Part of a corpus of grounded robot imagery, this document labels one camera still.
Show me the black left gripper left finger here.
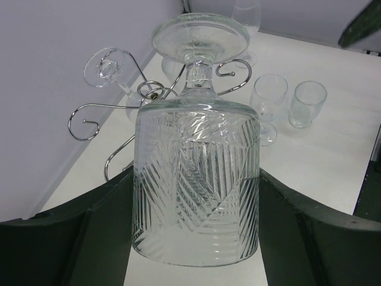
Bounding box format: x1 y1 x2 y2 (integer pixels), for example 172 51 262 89
1 169 133 285

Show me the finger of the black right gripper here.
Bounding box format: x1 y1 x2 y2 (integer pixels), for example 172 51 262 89
338 0 380 48

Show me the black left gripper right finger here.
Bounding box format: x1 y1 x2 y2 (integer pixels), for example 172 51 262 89
259 170 380 285

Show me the tall clear wine glass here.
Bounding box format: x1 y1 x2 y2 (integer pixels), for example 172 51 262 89
232 0 261 69

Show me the clear ribbed glass tumbler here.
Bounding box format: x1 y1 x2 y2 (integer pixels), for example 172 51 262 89
132 13 260 267

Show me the etched clear wine glass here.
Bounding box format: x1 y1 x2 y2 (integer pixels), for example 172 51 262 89
83 46 143 120

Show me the chrome wine glass rack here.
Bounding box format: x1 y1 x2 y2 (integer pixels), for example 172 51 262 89
68 49 254 182

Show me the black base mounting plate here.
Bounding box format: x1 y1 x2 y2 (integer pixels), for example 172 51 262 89
353 161 380 222

